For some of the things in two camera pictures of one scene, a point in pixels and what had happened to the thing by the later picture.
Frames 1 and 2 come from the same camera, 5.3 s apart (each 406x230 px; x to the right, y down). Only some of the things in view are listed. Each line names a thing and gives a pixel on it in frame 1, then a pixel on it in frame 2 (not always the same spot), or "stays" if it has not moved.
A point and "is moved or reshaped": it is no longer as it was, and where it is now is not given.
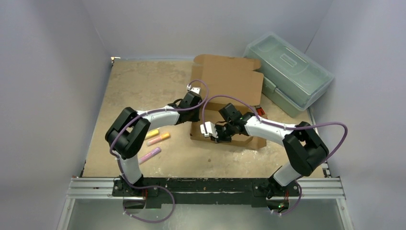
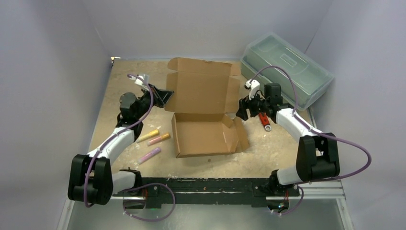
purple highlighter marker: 149,155 stays
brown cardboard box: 219,79 is moved or reshaped
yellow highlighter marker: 152,133 stays
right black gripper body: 219,132 → 249,105
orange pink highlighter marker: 163,135 stays
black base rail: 206,190 stays
